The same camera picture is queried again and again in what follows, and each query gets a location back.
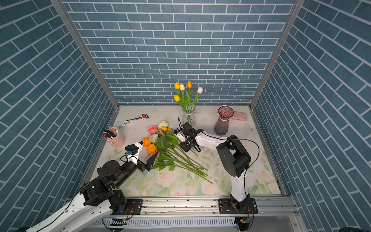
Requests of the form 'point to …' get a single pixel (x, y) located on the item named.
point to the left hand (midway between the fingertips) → (153, 148)
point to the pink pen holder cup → (118, 141)
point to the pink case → (239, 116)
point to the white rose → (152, 137)
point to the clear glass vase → (189, 116)
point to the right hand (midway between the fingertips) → (185, 145)
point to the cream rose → (163, 123)
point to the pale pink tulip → (200, 91)
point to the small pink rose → (161, 133)
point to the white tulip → (182, 87)
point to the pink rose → (151, 129)
